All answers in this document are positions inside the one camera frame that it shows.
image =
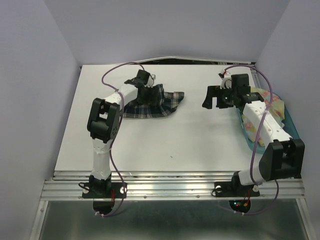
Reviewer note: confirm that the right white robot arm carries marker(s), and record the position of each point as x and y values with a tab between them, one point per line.
283	155

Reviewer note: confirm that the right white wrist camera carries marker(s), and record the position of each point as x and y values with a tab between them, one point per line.
226	80

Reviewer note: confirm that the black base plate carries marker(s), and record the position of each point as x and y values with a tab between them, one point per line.
116	190
226	189

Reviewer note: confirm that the aluminium frame rails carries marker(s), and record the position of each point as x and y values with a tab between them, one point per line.
170	165

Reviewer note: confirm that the pastel tie-dye skirt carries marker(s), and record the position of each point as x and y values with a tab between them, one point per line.
277	110

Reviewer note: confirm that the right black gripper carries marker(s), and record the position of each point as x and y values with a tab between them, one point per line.
215	91

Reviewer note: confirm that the teal plastic bin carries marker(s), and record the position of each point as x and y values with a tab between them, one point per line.
289	127

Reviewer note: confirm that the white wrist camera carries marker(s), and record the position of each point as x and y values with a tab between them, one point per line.
151	80
226	80

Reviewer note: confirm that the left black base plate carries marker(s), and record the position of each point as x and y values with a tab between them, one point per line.
116	190

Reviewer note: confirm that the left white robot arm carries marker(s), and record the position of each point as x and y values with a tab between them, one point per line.
103	126

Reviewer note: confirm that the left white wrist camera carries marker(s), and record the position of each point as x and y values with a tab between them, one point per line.
151	80

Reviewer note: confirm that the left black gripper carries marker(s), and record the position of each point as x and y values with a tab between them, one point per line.
150	99

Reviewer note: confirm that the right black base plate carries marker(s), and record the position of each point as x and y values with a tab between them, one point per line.
226	189

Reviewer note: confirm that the navy plaid skirt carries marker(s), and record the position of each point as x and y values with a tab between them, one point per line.
168	103

